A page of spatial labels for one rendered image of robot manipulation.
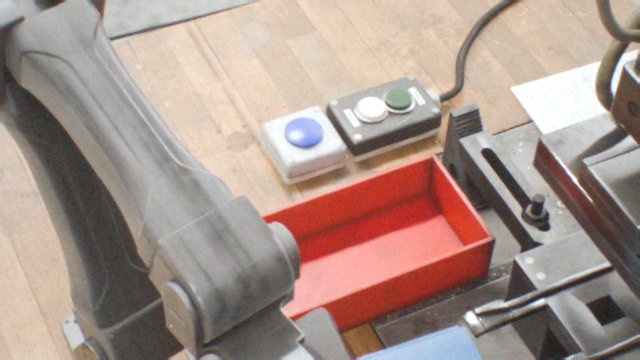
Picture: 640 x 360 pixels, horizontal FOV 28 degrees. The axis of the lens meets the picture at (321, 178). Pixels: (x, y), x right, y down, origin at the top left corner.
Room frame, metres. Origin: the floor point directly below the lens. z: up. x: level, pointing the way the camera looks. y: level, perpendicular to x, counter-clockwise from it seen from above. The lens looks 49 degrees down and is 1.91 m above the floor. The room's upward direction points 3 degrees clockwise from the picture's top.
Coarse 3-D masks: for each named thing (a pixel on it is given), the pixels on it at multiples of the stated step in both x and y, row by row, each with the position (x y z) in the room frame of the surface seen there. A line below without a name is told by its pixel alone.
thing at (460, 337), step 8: (464, 328) 0.64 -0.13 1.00; (440, 336) 0.63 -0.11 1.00; (448, 336) 0.63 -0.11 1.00; (456, 336) 0.63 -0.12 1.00; (464, 336) 0.63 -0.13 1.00; (416, 344) 0.62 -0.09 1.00; (424, 344) 0.62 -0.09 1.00; (432, 344) 0.62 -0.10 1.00; (440, 344) 0.62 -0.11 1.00; (448, 344) 0.62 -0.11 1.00; (456, 344) 0.62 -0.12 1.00; (464, 344) 0.62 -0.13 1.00; (472, 344) 0.62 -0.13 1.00; (392, 352) 0.61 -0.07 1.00; (400, 352) 0.61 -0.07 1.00; (408, 352) 0.61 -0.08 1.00; (416, 352) 0.61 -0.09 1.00; (424, 352) 0.61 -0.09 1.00; (432, 352) 0.61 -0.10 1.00; (440, 352) 0.61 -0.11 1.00; (448, 352) 0.61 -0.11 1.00; (456, 352) 0.61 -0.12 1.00; (464, 352) 0.61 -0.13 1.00; (472, 352) 0.61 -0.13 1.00
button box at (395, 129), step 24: (504, 0) 1.17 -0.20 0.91; (480, 24) 1.12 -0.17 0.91; (456, 72) 1.04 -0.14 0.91; (360, 96) 0.97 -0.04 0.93; (384, 96) 0.97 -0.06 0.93; (432, 96) 0.98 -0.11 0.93; (336, 120) 0.94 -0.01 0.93; (360, 120) 0.94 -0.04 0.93; (384, 120) 0.94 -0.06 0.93; (408, 120) 0.94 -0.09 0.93; (432, 120) 0.95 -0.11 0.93; (360, 144) 0.91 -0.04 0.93; (384, 144) 0.92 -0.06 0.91
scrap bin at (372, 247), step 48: (336, 192) 0.82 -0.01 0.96; (384, 192) 0.84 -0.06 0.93; (432, 192) 0.86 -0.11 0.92; (336, 240) 0.80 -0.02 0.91; (384, 240) 0.80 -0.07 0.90; (432, 240) 0.80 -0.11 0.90; (480, 240) 0.77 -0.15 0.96; (336, 288) 0.74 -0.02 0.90; (384, 288) 0.71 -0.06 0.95; (432, 288) 0.74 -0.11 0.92
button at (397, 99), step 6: (390, 90) 0.98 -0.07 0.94; (396, 90) 0.98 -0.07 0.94; (402, 90) 0.98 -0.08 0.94; (390, 96) 0.97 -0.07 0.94; (396, 96) 0.97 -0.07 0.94; (402, 96) 0.97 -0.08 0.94; (408, 96) 0.97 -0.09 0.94; (390, 102) 0.96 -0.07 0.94; (396, 102) 0.96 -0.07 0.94; (402, 102) 0.96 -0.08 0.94; (408, 102) 0.96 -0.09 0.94; (396, 108) 0.95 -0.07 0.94; (402, 108) 0.95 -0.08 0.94
